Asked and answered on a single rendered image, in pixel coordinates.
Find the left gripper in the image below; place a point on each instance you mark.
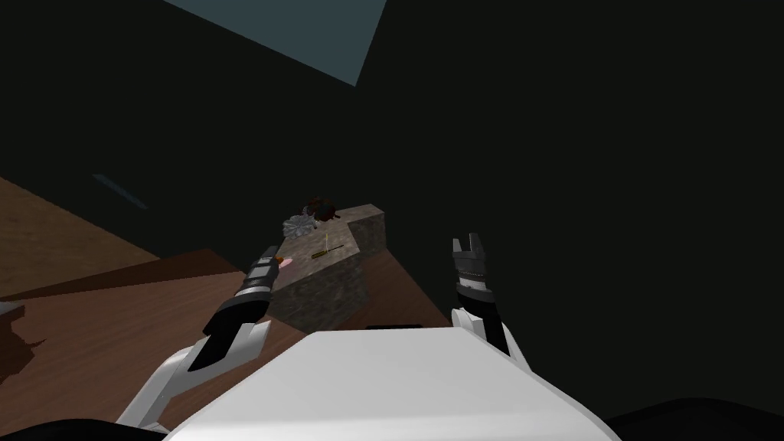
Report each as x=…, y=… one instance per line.
x=262, y=274

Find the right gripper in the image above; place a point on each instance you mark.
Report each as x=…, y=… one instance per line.
x=471, y=269

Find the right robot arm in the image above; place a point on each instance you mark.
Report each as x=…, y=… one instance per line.
x=476, y=299

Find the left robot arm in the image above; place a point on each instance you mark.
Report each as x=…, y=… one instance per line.
x=229, y=324

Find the pink and orange object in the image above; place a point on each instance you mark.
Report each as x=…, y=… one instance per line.
x=285, y=262

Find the crumpled silver grey object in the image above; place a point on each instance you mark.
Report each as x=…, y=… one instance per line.
x=300, y=226

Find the yellow and black screwdriver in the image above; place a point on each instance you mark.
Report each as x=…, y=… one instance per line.
x=327, y=250

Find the grey stone table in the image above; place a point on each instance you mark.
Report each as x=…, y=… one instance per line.
x=334, y=288

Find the dark brown round object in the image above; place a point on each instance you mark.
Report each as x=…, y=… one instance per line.
x=322, y=210

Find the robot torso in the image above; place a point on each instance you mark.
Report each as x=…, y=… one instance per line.
x=392, y=392

